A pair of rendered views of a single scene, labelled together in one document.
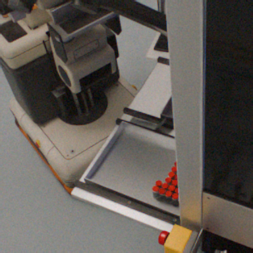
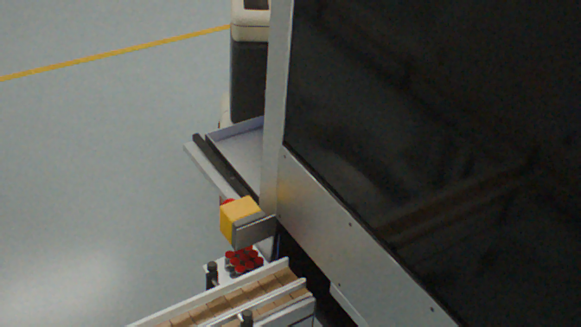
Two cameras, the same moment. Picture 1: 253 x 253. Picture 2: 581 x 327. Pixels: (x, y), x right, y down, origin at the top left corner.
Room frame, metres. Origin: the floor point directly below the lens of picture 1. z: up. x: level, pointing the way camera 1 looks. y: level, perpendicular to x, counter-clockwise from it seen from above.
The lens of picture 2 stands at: (-0.33, -0.49, 1.99)
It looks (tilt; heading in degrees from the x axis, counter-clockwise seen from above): 39 degrees down; 21
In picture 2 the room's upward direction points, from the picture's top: 6 degrees clockwise
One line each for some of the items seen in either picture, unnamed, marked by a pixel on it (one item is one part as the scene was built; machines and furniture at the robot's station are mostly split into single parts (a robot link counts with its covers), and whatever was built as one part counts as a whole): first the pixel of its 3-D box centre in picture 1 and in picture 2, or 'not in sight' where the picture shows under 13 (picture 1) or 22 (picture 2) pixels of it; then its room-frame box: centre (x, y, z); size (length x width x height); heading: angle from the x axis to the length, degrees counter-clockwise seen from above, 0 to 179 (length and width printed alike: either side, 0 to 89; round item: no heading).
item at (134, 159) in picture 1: (149, 167); (281, 160); (0.90, 0.03, 0.90); 0.34 x 0.26 x 0.04; 58
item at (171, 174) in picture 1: (173, 175); not in sight; (0.86, -0.05, 0.90); 0.18 x 0.02 x 0.05; 148
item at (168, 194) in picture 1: (179, 178); not in sight; (0.85, -0.07, 0.90); 0.18 x 0.02 x 0.05; 148
